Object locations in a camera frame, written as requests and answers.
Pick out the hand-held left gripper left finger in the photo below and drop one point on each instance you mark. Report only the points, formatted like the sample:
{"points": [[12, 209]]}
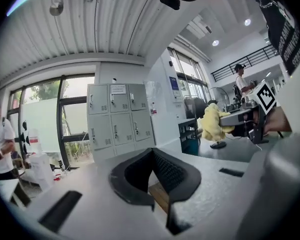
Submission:
{"points": [[130, 184]]}

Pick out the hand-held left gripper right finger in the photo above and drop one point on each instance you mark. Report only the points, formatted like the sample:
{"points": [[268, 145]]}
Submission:
{"points": [[177, 176]]}

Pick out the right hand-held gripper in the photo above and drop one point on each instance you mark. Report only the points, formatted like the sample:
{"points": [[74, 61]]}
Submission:
{"points": [[258, 114]]}

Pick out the yellow cloth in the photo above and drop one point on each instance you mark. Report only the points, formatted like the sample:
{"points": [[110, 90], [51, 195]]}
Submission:
{"points": [[211, 122]]}

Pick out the grey metal locker doors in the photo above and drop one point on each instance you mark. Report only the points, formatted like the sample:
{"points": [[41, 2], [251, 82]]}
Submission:
{"points": [[120, 120]]}

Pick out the person's right forearm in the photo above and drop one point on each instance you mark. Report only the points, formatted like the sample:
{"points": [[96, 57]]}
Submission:
{"points": [[278, 121]]}

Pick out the black low cabinet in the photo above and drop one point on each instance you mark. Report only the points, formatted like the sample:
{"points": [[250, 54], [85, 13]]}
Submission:
{"points": [[188, 134]]}

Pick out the black metal railing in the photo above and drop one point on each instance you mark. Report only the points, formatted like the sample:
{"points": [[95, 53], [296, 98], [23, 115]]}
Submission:
{"points": [[245, 61]]}

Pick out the round recessed ceiling light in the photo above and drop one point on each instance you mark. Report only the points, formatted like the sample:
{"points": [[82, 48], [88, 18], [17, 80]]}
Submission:
{"points": [[247, 22], [215, 43]]}

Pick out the white box appliance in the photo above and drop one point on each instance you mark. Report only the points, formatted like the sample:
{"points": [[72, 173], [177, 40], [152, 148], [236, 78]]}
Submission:
{"points": [[41, 171]]}

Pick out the black framed window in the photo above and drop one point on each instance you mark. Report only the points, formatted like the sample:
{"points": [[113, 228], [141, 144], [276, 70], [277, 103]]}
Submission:
{"points": [[61, 119]]}

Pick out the white paper notice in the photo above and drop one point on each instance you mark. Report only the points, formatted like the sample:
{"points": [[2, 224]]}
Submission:
{"points": [[118, 89]]}

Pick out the person's black printed shirt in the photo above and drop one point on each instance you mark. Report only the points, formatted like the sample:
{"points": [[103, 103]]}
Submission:
{"points": [[282, 26]]}

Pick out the white desk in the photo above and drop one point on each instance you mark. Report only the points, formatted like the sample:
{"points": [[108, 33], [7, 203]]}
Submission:
{"points": [[7, 189]]}

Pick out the grey pendant lamp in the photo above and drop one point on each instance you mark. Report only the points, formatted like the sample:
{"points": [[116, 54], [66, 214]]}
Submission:
{"points": [[56, 8]]}

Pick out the blue wall poster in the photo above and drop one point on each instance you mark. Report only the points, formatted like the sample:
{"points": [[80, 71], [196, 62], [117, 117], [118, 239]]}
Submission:
{"points": [[174, 82]]}

